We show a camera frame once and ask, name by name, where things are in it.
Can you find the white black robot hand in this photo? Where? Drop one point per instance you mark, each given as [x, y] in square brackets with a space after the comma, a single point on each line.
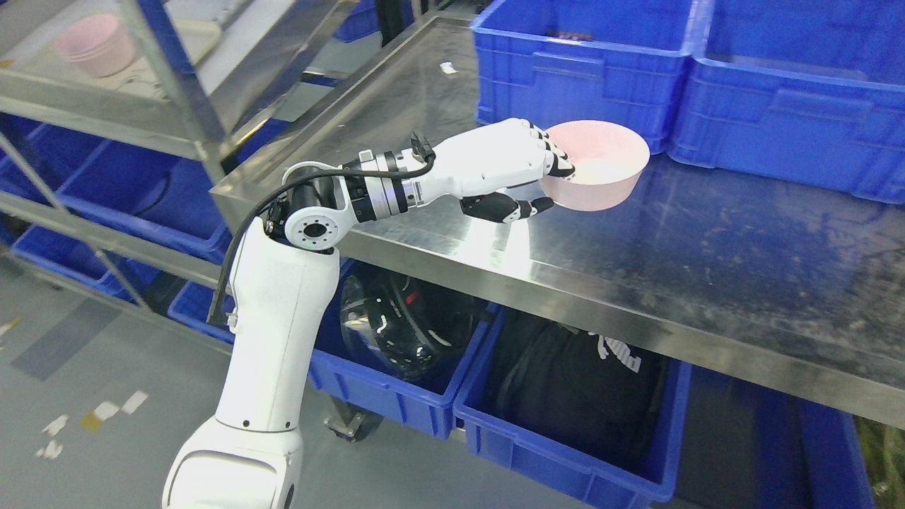
[477, 165]

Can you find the pink plastic bowl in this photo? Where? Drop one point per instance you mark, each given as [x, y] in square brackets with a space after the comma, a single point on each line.
[608, 159]

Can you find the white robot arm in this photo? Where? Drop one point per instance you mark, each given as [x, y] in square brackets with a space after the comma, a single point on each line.
[283, 272]

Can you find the steel shelf rack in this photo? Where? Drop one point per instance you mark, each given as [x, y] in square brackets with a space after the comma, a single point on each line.
[123, 182]

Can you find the stack of pink bowls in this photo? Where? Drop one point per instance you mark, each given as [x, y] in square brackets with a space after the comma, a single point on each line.
[99, 45]

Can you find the black helmet in plastic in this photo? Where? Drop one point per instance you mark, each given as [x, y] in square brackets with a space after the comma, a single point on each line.
[410, 329]

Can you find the blue crate on table left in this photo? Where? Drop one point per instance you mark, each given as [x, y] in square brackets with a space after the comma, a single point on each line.
[554, 61]

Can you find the blue crate on table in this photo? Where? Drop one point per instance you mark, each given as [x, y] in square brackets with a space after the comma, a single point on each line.
[554, 61]
[804, 91]

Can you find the black bag with logo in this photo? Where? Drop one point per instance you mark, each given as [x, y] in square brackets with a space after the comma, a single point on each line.
[580, 389]

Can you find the blue bin with black bag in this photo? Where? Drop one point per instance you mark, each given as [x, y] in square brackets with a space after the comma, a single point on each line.
[575, 474]

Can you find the cream bear tray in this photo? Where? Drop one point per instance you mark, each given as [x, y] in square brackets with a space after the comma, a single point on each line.
[196, 40]

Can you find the blue crate on table right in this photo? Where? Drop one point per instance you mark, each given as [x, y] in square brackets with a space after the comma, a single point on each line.
[804, 91]

